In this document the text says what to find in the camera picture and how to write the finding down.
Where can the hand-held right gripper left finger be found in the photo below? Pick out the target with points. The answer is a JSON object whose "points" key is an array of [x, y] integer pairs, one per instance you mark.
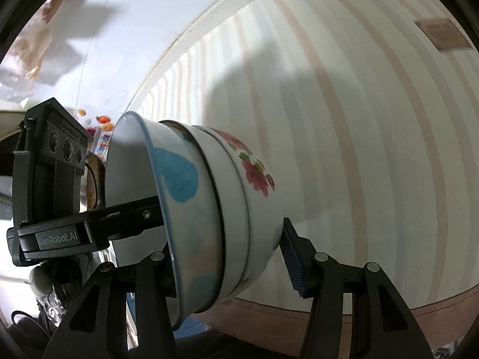
{"points": [[153, 269]]}

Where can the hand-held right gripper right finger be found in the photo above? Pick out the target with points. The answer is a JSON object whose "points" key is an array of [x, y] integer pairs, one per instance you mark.
{"points": [[292, 261]]}

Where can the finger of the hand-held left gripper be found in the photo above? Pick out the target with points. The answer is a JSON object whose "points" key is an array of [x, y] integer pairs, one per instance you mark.
{"points": [[127, 217]]}

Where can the white bowl blue print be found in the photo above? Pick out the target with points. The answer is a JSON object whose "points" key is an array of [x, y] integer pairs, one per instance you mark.
{"points": [[176, 179]]}

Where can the white bowl red flower print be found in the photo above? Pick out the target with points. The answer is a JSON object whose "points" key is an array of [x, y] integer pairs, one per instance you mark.
{"points": [[258, 202]]}

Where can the white bowl black rim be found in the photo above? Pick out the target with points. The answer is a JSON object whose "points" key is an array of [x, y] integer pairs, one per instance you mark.
{"points": [[220, 179]]}

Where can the metal frying pan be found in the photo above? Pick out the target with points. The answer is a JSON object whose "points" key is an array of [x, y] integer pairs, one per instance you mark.
{"points": [[95, 183]]}

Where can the striped beige tablecloth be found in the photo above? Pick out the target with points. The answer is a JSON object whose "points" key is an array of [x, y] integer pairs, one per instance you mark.
{"points": [[355, 138]]}

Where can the brown tablecloth label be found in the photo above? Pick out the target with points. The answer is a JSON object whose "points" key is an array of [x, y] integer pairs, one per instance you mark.
{"points": [[443, 33]]}

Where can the colourful wall stickers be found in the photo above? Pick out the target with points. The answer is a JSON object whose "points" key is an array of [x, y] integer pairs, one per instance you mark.
{"points": [[101, 131]]}

